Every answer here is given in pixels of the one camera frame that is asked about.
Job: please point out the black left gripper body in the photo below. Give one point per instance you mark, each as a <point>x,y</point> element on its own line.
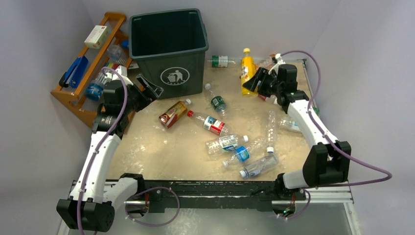
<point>137,100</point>

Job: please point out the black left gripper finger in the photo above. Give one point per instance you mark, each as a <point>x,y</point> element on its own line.
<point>142,80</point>
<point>152,91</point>

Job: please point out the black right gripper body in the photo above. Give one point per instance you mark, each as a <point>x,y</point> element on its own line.
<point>260,82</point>

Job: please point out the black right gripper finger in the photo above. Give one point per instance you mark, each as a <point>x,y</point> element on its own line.
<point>261,74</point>
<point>250,87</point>

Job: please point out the yellow honey pomelo bottle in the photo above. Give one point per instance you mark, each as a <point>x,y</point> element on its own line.
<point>248,70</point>

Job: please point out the red gold tea bottle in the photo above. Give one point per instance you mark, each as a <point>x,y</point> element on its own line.
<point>174,113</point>

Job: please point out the lake picture red label bottle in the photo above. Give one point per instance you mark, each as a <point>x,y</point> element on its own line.
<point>210,123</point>

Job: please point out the white cap clear water bottle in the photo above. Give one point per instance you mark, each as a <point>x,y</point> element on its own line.
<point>225,144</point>

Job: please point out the blue label water bottle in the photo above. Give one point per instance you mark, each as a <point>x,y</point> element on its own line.
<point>244,152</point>

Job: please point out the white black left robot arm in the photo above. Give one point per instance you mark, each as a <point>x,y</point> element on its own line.
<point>89,207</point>

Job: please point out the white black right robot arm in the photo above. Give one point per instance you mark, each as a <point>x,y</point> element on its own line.
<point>325,163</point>

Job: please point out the dark green trash bin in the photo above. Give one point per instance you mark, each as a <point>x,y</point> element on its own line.
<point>169,48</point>

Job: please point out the orange drink bottle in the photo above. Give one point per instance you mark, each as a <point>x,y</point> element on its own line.
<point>268,63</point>

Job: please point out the red white label bottle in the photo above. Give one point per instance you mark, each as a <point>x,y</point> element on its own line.
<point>269,99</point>

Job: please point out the crushed clear unlabelled bottle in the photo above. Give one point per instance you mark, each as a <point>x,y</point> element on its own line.
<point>271,128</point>

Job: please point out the dark green label bottle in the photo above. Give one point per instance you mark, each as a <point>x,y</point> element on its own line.
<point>216,100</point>

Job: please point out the green white label bottle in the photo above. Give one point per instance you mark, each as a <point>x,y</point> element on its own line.
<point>220,61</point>

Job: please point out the blue tape roll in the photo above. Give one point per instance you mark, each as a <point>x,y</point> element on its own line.
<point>94,90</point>

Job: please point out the clear plastic cup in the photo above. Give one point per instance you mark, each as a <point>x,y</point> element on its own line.
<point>115,52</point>

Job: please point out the orange wooden shelf rack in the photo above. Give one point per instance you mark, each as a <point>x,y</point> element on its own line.
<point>74,99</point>

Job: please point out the blue stapler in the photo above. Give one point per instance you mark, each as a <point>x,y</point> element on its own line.
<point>73,76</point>

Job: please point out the white red small box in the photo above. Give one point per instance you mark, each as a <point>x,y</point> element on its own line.
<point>97,37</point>

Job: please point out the blue white label bottle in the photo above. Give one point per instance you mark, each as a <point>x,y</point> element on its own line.
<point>258,166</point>

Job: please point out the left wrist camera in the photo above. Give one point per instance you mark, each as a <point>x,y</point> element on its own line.
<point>116,74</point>

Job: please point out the light label bottle by wall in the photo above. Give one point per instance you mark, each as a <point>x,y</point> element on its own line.
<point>289,124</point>

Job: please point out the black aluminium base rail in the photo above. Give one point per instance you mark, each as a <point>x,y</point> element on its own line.
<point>159,195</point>

